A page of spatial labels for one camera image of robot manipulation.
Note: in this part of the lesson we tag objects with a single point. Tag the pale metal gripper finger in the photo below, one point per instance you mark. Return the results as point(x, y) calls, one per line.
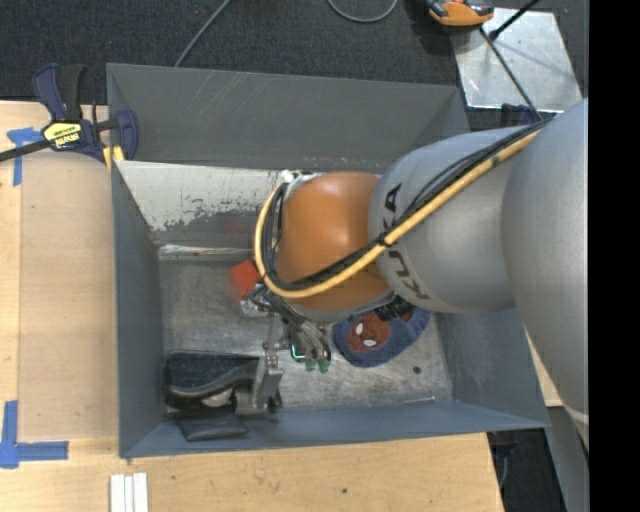
point(273, 385)
point(252, 402)

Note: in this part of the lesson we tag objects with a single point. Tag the black shoe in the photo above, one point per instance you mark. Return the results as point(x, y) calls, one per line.
point(207, 372)

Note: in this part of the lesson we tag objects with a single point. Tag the red block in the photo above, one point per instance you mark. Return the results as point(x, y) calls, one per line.
point(243, 279)

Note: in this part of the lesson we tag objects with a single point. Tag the blue and red cloth toy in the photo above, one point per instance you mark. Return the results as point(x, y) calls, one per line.
point(380, 345)

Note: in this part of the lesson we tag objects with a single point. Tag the thin metal pin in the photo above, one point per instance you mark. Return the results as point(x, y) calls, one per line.
point(419, 400)

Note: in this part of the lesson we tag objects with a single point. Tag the pale wood board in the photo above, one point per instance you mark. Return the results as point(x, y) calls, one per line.
point(67, 300)

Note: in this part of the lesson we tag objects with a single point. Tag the grey metal bin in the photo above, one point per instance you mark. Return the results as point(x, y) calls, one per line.
point(210, 125)

